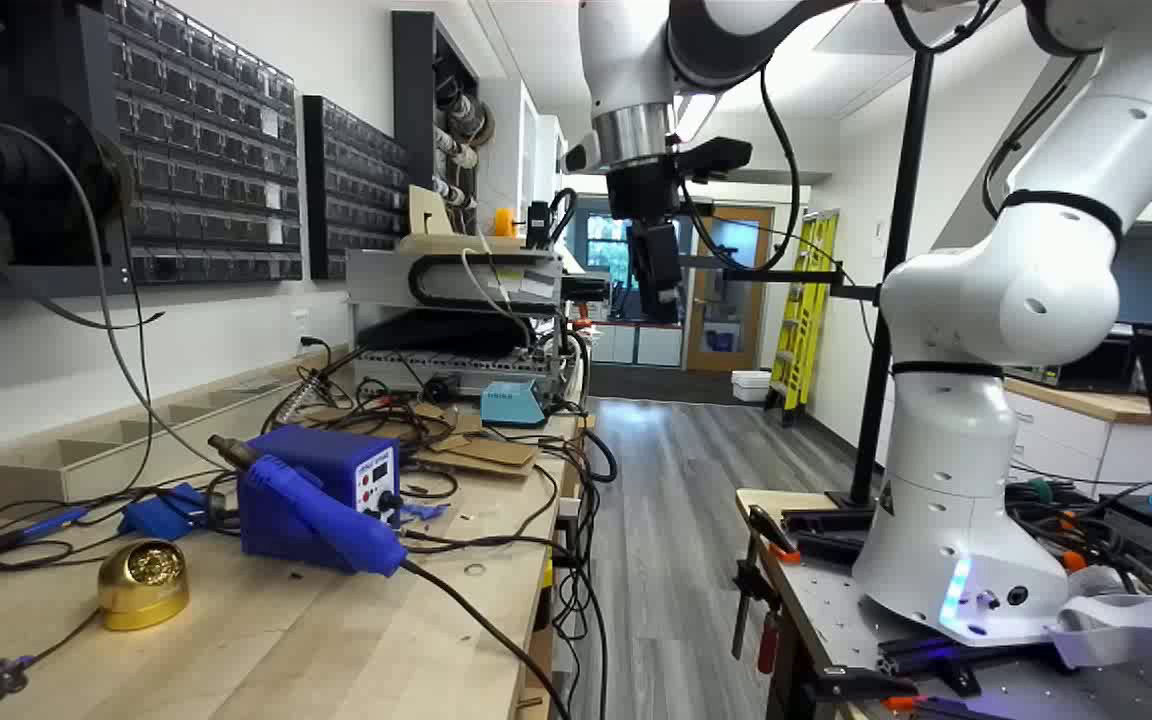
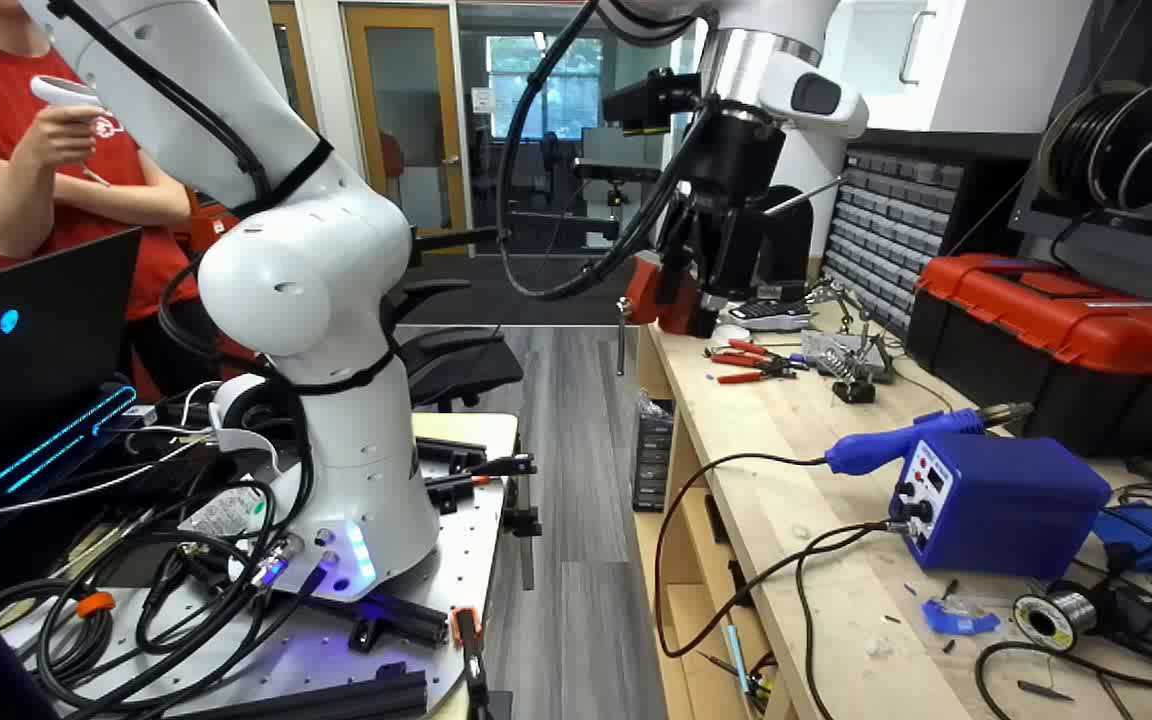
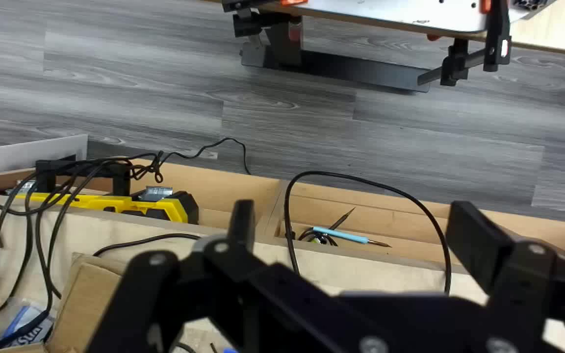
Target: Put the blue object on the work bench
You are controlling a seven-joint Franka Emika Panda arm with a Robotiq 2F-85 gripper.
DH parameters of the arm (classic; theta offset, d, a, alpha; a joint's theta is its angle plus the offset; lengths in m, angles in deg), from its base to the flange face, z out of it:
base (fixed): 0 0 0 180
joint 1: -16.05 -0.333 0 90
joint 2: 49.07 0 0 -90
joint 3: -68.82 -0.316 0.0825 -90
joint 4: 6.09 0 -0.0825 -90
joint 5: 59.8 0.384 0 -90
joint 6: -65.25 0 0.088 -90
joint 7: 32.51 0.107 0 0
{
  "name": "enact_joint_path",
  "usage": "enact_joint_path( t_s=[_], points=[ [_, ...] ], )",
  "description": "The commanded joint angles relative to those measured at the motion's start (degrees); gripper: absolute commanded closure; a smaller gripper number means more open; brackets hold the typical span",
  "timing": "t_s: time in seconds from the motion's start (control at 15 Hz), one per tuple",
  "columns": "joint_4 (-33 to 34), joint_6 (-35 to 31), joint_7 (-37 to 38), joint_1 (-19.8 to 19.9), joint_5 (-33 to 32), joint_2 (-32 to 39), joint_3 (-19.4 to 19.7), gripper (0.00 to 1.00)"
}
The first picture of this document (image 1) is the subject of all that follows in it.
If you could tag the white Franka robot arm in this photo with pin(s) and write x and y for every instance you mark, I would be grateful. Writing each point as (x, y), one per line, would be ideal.
(976, 535)

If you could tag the blue hot air station box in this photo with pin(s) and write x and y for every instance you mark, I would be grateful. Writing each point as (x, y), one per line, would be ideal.
(336, 463)

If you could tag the black wall tool panel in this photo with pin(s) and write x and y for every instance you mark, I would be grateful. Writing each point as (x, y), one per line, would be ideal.
(423, 95)

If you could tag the large black parts bin rack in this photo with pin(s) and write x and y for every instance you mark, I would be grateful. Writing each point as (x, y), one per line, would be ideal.
(201, 147)

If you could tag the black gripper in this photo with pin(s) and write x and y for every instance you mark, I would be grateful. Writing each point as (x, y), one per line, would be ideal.
(653, 212)

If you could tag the small black parts bin rack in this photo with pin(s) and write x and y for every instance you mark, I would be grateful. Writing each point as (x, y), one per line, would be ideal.
(362, 184)

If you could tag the blue plastic box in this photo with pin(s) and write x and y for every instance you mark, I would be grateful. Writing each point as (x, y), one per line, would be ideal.
(319, 520)

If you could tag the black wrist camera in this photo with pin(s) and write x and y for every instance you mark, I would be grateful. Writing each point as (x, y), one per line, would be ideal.
(713, 158)

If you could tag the white floor bin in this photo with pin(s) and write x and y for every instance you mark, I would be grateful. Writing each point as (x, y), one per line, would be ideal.
(748, 385)

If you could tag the black bar clamp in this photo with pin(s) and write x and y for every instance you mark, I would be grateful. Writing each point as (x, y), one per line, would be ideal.
(765, 563)

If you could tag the gold tip cleaner pot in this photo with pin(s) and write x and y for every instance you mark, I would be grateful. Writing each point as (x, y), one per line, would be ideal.
(141, 584)

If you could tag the black camera stand pole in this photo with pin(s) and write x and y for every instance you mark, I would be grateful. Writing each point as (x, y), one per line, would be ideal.
(897, 241)

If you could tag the orange bottle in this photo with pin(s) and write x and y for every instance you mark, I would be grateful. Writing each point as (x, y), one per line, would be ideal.
(505, 220)

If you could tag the grey bench machine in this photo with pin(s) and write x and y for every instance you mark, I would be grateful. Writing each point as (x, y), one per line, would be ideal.
(470, 286)

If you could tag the flat wooden pieces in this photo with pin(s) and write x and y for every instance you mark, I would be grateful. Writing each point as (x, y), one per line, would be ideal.
(478, 455)

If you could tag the wooden framed door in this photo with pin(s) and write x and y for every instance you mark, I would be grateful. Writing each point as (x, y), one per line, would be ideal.
(729, 293)

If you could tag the yellow floor sign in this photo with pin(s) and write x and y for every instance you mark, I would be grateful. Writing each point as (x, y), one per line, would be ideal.
(803, 313)

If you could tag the crumpled blue tape pile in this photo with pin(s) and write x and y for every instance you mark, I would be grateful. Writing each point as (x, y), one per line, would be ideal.
(167, 515)

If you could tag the light blue plastic object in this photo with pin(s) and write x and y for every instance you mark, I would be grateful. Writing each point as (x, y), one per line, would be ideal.
(514, 402)

